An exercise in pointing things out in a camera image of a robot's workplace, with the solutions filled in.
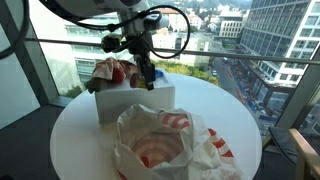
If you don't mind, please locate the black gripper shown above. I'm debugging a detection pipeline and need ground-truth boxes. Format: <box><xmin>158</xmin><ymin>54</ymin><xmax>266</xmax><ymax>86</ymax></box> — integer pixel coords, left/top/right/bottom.
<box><xmin>127</xmin><ymin>30</ymin><xmax>157</xmax><ymax>92</ymax></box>

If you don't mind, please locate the dark red toy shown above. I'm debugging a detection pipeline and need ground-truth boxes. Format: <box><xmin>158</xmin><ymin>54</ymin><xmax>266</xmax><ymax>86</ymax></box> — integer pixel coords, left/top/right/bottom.
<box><xmin>129</xmin><ymin>72</ymin><xmax>141</xmax><ymax>90</ymax></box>

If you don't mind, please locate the blue soft object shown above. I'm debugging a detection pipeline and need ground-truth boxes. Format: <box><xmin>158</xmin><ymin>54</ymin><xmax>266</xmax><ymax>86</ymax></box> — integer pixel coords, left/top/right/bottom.
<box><xmin>153</xmin><ymin>68</ymin><xmax>165</xmax><ymax>80</ymax></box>

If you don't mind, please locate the red round toy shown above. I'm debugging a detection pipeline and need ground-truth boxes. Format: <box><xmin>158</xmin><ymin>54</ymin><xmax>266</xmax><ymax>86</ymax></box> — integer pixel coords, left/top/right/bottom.
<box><xmin>111</xmin><ymin>67</ymin><xmax>127</xmax><ymax>85</ymax></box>

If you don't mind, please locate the dark green plush toy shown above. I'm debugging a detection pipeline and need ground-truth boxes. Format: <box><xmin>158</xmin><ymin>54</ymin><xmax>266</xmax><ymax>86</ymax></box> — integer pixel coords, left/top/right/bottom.
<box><xmin>84</xmin><ymin>76</ymin><xmax>105</xmax><ymax>95</ymax></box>

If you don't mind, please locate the white red plastic shopping bag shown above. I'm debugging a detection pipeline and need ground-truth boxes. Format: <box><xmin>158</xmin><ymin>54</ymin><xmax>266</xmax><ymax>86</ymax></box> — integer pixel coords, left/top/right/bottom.
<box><xmin>112</xmin><ymin>103</ymin><xmax>245</xmax><ymax>180</ymax></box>

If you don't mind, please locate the white plastic basket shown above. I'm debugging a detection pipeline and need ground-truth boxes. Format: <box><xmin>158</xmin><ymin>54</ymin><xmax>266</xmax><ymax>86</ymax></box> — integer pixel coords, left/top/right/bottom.
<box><xmin>94</xmin><ymin>70</ymin><xmax>176</xmax><ymax>125</ymax></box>

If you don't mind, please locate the grey horizontal window railing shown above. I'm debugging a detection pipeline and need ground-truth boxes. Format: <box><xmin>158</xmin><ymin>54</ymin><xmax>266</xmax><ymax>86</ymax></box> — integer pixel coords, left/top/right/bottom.
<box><xmin>24</xmin><ymin>37</ymin><xmax>320</xmax><ymax>66</ymax></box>

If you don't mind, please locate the wooden chair with dark seat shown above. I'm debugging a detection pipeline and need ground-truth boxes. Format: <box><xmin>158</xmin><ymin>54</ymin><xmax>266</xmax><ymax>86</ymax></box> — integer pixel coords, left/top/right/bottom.
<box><xmin>268</xmin><ymin>126</ymin><xmax>320</xmax><ymax>180</ymax></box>

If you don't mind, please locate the wrist camera with tan mount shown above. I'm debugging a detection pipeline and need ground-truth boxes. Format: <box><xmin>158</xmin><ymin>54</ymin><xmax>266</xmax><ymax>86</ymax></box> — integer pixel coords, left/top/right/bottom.
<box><xmin>100</xmin><ymin>32</ymin><xmax>123</xmax><ymax>54</ymax></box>

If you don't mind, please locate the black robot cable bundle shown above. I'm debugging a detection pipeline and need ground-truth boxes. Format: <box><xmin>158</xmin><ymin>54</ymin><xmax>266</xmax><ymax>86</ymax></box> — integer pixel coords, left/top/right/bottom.
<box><xmin>0</xmin><ymin>0</ymin><xmax>191</xmax><ymax>61</ymax></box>

